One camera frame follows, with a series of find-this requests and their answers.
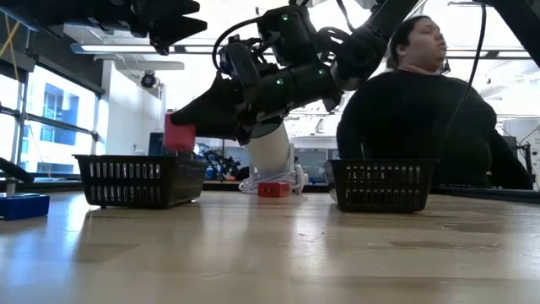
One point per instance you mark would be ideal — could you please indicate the person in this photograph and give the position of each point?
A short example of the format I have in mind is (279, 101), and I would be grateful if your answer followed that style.
(413, 118)

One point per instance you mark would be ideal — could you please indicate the black mesh basket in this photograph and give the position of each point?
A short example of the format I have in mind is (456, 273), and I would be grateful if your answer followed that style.
(379, 186)
(139, 181)

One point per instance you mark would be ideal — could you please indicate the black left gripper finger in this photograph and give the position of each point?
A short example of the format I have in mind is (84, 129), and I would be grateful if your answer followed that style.
(173, 31)
(169, 9)

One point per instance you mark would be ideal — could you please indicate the black box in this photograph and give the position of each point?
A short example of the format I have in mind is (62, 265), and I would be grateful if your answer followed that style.
(155, 143)

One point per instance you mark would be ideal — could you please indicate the black ceiling camera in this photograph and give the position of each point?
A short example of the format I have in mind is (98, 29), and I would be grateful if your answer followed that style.
(148, 79)

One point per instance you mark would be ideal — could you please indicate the blue background robot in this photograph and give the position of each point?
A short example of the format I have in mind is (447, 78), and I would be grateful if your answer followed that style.
(223, 162)

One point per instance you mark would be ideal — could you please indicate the pink red plug adapter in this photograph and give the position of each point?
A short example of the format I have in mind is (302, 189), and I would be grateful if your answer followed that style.
(179, 139)

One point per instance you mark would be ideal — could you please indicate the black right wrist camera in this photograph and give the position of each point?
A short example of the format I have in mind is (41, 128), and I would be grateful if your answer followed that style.
(240, 63)

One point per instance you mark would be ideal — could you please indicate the red block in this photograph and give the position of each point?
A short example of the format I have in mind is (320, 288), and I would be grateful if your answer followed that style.
(273, 190)

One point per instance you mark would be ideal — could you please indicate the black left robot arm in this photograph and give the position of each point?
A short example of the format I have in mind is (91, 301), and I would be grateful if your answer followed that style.
(50, 12)

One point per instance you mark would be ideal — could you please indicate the white cylindrical security camera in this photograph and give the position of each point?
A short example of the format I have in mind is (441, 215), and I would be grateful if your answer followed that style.
(270, 156)

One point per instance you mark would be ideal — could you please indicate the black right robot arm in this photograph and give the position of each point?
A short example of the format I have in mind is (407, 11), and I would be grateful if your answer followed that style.
(371, 38)

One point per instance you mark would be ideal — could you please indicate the overhead light bar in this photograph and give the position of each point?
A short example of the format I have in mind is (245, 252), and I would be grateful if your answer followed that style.
(118, 48)

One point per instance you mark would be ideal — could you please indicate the blue block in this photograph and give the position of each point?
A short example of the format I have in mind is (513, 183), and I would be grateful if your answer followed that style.
(23, 207)

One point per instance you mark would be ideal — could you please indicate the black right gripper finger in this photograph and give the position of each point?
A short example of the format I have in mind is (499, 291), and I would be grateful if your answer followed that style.
(215, 110)

